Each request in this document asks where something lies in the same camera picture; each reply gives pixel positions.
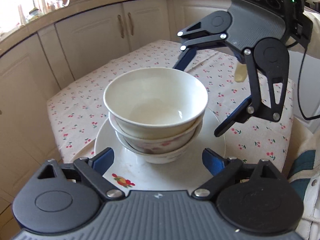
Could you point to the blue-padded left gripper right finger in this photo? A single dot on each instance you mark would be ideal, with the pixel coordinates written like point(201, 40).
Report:
point(225, 172)

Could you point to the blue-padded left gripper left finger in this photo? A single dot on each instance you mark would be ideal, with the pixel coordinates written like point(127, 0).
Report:
point(91, 172)

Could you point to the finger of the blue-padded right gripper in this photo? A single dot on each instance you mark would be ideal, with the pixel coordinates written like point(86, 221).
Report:
point(251, 104)
point(190, 47)

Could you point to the white fruit-print plate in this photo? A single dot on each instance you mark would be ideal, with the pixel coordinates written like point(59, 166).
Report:
point(131, 172)

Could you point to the white floral bowl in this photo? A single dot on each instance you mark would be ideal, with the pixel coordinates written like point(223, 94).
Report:
point(171, 156)
point(154, 146)

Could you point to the white floral bowl front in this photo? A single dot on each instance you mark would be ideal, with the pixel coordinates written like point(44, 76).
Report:
point(154, 146)

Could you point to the cream kitchen base cabinets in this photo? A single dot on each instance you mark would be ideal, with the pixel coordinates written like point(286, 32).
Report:
point(46, 56)

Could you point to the cherry print tablecloth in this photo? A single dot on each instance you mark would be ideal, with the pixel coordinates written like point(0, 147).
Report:
point(77, 112)

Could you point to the glass mug on counter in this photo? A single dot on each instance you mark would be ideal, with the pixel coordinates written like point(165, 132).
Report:
point(56, 4)

